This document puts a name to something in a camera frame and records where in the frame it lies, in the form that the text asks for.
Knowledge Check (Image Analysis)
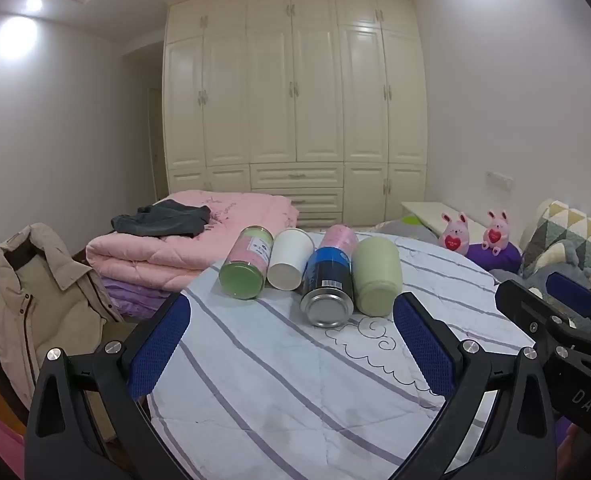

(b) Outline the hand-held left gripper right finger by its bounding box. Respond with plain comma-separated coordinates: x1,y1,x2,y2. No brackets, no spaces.
392,291,559,480

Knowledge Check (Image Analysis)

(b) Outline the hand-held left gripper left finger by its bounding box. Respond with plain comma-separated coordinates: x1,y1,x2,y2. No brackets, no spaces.
24,291,192,480

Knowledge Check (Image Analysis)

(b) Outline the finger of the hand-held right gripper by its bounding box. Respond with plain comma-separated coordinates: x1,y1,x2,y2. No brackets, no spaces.
545,271,591,333
494,279,583,356

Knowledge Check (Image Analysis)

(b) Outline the pale green cup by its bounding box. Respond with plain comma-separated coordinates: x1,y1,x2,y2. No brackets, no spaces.
350,236,403,318

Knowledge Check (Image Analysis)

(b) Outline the pink cup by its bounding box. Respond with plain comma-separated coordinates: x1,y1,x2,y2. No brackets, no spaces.
317,225,359,253

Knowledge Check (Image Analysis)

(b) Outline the white paper cup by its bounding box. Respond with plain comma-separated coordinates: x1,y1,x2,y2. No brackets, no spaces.
267,228,315,291

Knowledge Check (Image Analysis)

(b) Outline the grey plush toy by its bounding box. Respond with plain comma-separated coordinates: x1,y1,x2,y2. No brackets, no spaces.
489,239,591,313

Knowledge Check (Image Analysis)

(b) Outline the folded purple quilt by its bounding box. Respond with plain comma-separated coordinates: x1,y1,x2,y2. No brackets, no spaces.
98,274,190,322

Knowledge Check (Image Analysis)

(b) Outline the purple cushion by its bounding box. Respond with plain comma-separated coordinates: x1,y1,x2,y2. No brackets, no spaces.
464,241,523,275

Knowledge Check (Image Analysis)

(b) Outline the triangle patterned pillow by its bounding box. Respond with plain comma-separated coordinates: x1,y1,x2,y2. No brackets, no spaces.
520,200,591,281

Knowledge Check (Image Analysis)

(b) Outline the pink bunny plush toy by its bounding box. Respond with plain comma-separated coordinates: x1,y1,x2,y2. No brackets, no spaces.
440,211,471,254
481,209,511,256

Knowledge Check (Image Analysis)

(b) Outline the folded pink quilt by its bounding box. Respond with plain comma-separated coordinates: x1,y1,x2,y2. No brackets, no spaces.
86,190,300,292

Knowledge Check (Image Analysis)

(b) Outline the grey blanket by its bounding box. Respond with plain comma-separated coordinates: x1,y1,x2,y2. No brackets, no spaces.
373,218,444,245

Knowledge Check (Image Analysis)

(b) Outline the blue can with metal base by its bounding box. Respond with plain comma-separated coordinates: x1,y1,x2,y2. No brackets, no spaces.
300,246,355,330

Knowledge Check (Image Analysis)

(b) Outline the green jar with pink label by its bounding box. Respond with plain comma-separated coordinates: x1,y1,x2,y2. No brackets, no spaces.
219,226,275,300

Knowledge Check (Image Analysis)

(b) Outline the dark grey garment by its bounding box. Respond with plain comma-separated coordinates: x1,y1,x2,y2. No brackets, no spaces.
110,199,213,239

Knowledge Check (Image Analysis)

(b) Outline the beige jacket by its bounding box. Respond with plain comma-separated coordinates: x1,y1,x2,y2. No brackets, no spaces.
0,223,127,412

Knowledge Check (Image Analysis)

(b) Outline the striped white bed sheet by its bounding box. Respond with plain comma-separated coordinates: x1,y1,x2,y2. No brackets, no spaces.
147,230,537,480

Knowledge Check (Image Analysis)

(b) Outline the cream wardrobe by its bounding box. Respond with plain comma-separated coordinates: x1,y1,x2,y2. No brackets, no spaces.
162,0,429,229

